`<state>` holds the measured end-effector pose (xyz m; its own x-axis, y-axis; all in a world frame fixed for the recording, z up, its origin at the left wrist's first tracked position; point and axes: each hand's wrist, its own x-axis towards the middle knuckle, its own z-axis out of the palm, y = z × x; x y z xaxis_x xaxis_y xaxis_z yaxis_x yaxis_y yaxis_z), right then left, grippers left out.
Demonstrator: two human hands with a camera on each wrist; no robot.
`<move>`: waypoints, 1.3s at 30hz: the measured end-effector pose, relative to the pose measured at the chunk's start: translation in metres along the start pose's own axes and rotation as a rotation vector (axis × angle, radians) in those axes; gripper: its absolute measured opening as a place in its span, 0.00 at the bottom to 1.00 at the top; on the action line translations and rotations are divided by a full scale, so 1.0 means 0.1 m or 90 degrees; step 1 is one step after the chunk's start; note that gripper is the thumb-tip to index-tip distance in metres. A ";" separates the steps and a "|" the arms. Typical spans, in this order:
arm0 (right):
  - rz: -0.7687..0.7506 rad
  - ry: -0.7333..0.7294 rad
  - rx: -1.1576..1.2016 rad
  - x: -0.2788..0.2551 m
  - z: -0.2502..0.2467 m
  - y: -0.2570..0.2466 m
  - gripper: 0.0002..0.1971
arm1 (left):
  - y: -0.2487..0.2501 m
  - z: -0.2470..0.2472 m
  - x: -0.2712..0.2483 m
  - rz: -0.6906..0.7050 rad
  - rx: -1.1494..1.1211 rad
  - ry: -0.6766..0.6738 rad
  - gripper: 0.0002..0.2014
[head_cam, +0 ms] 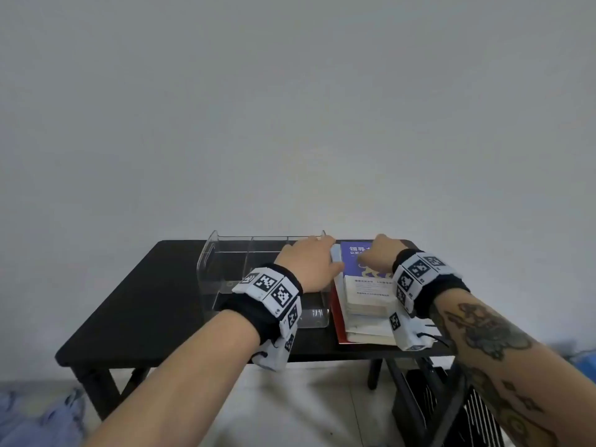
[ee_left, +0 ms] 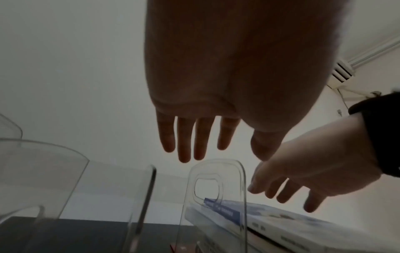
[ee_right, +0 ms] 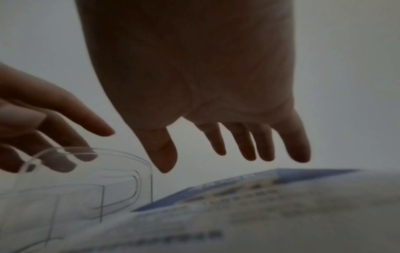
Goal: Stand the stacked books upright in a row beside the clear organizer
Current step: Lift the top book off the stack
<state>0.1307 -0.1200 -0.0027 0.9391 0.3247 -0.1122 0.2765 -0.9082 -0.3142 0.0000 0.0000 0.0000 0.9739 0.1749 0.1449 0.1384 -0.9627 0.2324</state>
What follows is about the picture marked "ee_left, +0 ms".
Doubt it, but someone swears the person's right hand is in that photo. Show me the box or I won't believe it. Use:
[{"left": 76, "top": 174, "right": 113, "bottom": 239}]
[{"left": 246, "top": 114, "right": 383, "bottom": 213}]

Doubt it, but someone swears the person's left hand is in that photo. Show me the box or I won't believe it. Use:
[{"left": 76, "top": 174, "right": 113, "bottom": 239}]
[{"left": 144, "top": 0, "right": 348, "bottom": 164}]

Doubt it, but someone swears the white cartoon cover book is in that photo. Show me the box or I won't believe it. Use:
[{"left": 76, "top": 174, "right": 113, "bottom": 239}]
[{"left": 246, "top": 222, "right": 400, "bottom": 253}]

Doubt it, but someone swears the black marker wristband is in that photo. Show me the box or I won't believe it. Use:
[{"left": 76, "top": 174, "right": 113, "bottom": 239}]
[{"left": 348, "top": 90, "right": 400, "bottom": 178}]

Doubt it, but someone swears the white air conditioner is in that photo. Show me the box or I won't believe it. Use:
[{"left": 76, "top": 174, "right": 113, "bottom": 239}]
[{"left": 331, "top": 60, "right": 355, "bottom": 83}]

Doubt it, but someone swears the clear acrylic book organizer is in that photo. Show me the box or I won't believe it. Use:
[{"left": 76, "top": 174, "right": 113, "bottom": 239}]
[{"left": 0, "top": 112, "right": 248, "bottom": 253}]

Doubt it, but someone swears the black table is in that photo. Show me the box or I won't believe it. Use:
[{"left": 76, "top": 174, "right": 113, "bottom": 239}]
[{"left": 0, "top": 215, "right": 204, "bottom": 253}]

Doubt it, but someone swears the white wall conduit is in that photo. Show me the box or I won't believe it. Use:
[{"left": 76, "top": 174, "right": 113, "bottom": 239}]
[{"left": 342, "top": 33, "right": 400, "bottom": 69}]

